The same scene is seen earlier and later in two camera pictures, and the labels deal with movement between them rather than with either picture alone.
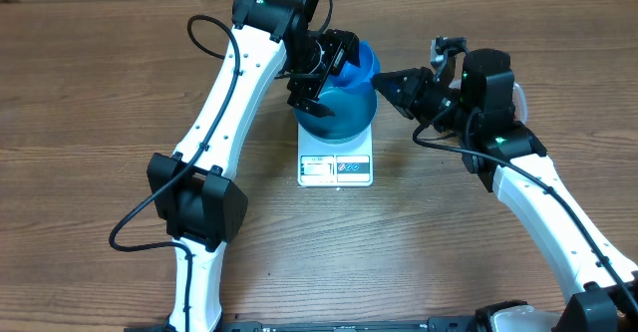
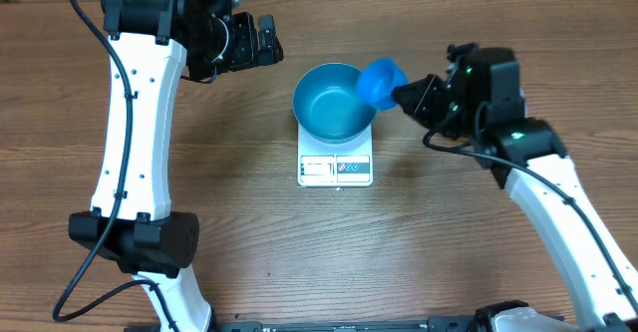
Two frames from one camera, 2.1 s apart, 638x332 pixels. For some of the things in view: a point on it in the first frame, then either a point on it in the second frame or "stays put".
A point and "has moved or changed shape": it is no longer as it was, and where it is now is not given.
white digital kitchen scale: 343,165 stays put
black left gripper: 336,45 to 246,54
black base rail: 386,325 stays put
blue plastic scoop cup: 353,77 has moved or changed shape
